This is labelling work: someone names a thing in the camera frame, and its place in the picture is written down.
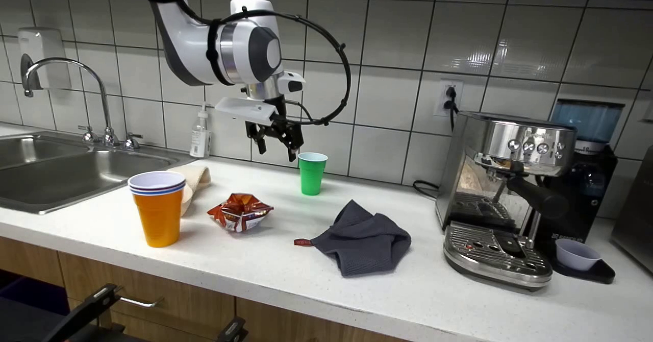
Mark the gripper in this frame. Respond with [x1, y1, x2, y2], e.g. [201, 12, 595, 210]
[246, 95, 305, 163]

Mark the black coffee grinder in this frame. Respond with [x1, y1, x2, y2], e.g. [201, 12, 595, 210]
[533, 98, 626, 285]

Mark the orange snack bag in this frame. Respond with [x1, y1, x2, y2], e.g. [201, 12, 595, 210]
[207, 193, 274, 233]

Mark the steel espresso machine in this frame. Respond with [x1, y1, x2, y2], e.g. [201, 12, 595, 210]
[435, 111, 578, 292]

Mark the wall socket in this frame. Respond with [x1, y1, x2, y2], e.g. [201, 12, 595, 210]
[434, 79, 464, 118]

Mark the white wall soap dispenser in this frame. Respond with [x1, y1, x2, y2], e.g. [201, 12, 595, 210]
[17, 27, 72, 91]

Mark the stack of plastic cups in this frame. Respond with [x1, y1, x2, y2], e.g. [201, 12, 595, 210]
[128, 171, 187, 249]

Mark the steel sink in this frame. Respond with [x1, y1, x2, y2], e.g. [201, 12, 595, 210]
[0, 132, 197, 215]

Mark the black cable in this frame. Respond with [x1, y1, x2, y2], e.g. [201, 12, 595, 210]
[412, 86, 460, 200]

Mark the wooden drawer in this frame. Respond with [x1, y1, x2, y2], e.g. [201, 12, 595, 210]
[57, 251, 237, 341]
[235, 297, 409, 342]

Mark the small white cup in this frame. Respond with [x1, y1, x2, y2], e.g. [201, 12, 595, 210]
[555, 238, 602, 272]

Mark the drawer handle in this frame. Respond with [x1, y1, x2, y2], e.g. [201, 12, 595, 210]
[118, 295, 165, 308]

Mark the beige folded cloth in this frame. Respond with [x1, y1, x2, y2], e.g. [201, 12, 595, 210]
[168, 164, 212, 216]

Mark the chrome tap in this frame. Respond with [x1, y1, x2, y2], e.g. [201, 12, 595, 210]
[20, 57, 144, 152]

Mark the green plastic cup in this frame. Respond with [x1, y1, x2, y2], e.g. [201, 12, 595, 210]
[297, 152, 329, 197]

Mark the clear pump bottle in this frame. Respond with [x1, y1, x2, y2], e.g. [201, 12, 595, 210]
[189, 102, 212, 159]

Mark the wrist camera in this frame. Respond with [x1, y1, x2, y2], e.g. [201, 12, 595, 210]
[214, 96, 279, 126]

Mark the grey cloth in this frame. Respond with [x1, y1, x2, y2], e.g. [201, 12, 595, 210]
[294, 200, 412, 278]

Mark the steel appliance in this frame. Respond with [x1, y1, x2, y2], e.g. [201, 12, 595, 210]
[611, 144, 653, 275]

